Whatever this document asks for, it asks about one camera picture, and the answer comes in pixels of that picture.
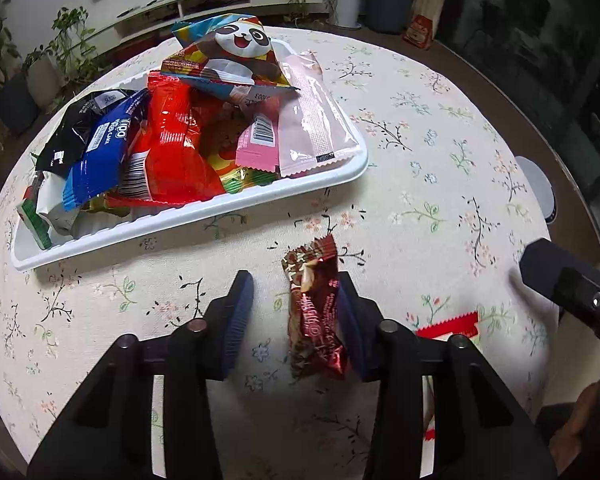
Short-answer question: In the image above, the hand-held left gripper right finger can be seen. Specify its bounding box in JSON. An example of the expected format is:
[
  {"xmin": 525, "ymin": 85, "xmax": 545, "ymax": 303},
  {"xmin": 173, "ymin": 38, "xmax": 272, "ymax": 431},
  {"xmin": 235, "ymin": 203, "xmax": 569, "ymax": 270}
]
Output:
[{"xmin": 336, "ymin": 271, "xmax": 561, "ymax": 480}]

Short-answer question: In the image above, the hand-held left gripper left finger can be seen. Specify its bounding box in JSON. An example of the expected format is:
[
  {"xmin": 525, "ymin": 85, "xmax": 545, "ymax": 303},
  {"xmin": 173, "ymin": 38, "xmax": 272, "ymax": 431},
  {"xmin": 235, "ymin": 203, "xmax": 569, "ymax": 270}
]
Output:
[{"xmin": 27, "ymin": 270, "xmax": 256, "ymax": 480}]

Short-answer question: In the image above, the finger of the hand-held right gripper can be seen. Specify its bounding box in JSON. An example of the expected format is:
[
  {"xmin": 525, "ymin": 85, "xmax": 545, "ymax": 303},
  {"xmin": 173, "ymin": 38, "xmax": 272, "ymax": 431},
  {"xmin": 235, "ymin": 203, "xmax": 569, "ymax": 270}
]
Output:
[{"xmin": 519, "ymin": 239, "xmax": 600, "ymax": 356}]

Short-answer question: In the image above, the dark red snack bar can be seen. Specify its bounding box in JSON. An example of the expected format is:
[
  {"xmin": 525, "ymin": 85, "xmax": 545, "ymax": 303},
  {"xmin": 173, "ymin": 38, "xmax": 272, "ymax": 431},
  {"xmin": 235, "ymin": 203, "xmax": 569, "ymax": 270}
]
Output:
[{"xmin": 281, "ymin": 234, "xmax": 351, "ymax": 381}]

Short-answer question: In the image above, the white plastic tray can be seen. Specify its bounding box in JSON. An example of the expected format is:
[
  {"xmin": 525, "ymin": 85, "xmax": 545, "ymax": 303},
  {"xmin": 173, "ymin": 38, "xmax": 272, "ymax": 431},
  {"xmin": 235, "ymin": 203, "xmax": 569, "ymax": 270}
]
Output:
[{"xmin": 10, "ymin": 40, "xmax": 370, "ymax": 272}]

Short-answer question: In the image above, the pink snack packet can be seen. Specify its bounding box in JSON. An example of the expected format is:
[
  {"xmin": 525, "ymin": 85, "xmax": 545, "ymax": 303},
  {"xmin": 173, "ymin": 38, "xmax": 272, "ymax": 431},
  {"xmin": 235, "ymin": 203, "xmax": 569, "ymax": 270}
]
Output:
[{"xmin": 235, "ymin": 97, "xmax": 288, "ymax": 173}]

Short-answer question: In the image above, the large red snack bag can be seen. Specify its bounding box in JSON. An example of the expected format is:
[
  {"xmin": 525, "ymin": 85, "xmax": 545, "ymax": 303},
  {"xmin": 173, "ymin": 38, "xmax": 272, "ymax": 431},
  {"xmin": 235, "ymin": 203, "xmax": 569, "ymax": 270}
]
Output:
[{"xmin": 105, "ymin": 71, "xmax": 228, "ymax": 208}]

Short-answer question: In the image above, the pale pink clear packet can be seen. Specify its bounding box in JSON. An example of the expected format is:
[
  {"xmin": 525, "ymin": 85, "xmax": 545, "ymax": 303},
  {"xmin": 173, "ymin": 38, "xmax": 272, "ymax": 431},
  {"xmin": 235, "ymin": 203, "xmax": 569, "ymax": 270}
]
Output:
[{"xmin": 277, "ymin": 50, "xmax": 361, "ymax": 178}]

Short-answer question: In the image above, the blue snack packet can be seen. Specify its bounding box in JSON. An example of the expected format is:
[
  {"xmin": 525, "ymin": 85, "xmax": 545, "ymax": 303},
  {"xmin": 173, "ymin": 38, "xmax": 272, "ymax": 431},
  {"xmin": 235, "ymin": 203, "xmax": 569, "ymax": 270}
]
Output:
[{"xmin": 61, "ymin": 89, "xmax": 151, "ymax": 211}]

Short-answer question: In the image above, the black snack packet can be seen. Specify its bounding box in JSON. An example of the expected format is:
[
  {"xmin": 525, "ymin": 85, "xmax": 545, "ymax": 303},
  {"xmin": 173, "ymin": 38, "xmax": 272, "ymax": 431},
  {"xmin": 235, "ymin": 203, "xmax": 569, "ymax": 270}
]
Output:
[{"xmin": 34, "ymin": 89, "xmax": 136, "ymax": 178}]

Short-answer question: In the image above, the panda print snack bag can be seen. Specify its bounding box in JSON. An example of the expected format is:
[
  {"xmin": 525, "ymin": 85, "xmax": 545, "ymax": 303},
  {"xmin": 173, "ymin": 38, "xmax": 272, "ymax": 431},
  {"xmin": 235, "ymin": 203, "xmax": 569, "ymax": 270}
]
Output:
[{"xmin": 161, "ymin": 14, "xmax": 301, "ymax": 101}]

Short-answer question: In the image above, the person's right hand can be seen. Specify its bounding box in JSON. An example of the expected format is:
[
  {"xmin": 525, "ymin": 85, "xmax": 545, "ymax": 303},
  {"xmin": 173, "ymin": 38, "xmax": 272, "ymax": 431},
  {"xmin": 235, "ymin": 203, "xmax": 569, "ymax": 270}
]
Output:
[{"xmin": 560, "ymin": 372, "xmax": 600, "ymax": 456}]

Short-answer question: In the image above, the fruit print snack packet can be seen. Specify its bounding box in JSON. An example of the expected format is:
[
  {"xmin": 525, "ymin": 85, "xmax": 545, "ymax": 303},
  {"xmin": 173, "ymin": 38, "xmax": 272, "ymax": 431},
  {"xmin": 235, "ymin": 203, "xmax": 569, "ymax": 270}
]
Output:
[{"xmin": 415, "ymin": 310, "xmax": 483, "ymax": 441}]

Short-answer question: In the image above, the white round object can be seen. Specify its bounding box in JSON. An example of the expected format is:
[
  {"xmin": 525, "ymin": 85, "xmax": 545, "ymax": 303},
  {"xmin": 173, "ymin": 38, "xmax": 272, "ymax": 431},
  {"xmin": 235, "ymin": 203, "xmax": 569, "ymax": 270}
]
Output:
[{"xmin": 514, "ymin": 156, "xmax": 558, "ymax": 223}]

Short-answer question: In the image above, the orange yellow snack packet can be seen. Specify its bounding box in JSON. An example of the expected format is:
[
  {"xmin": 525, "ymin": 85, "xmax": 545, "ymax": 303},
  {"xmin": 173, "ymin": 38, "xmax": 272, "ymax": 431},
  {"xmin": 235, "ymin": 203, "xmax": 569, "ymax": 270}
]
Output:
[{"xmin": 200, "ymin": 100, "xmax": 278, "ymax": 196}]

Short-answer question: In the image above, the round wooden table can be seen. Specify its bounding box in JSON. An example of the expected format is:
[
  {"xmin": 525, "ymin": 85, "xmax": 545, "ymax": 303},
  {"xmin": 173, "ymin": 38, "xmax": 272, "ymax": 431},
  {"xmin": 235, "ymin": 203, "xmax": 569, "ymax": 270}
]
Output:
[{"xmin": 430, "ymin": 40, "xmax": 600, "ymax": 261}]

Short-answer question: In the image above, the gold snack packet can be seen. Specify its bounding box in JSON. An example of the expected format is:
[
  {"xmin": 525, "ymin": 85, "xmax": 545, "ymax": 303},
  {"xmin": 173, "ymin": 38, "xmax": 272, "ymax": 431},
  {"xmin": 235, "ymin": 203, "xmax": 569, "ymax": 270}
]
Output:
[{"xmin": 82, "ymin": 192, "xmax": 131, "ymax": 216}]

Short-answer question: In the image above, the floral tablecloth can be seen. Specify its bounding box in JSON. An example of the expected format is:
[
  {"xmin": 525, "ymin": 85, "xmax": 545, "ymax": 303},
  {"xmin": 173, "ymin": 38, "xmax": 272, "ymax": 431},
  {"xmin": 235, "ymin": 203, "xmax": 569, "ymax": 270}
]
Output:
[{"xmin": 0, "ymin": 25, "xmax": 600, "ymax": 480}]

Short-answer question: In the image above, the green white snack packet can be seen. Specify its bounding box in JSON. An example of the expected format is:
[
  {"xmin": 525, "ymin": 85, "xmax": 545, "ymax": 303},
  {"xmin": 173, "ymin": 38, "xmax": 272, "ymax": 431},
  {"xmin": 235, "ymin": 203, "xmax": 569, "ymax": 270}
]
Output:
[{"xmin": 17, "ymin": 185, "xmax": 53, "ymax": 251}]

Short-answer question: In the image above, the red paper box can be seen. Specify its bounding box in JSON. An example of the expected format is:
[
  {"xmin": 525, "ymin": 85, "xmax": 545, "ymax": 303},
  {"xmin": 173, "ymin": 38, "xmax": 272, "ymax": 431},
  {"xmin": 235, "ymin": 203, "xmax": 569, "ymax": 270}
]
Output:
[{"xmin": 402, "ymin": 14, "xmax": 435, "ymax": 51}]

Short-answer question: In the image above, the green plant in white pot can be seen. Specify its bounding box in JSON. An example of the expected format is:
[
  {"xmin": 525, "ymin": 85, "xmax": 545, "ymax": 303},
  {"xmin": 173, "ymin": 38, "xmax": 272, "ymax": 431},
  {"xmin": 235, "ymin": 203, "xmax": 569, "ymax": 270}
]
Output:
[{"xmin": 22, "ymin": 7, "xmax": 111, "ymax": 106}]

